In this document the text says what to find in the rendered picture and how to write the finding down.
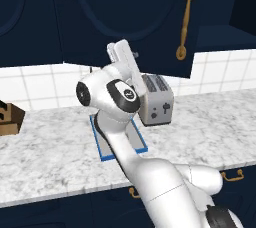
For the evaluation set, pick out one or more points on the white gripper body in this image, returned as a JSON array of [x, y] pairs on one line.
[[125, 57]]

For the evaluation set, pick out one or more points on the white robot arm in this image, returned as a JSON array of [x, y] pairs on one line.
[[156, 185]]

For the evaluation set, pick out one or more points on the blue-rimmed grey tray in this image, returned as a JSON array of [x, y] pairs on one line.
[[137, 138]]

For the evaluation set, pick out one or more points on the navy base cabinet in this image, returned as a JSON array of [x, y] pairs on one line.
[[66, 213]]

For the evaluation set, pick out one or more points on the silver toaster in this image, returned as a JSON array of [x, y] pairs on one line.
[[160, 105]]

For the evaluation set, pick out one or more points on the brown wooden knife block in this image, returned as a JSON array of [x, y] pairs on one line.
[[10, 120]]

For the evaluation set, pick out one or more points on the navy wall cabinet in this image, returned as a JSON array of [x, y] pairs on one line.
[[226, 38]]

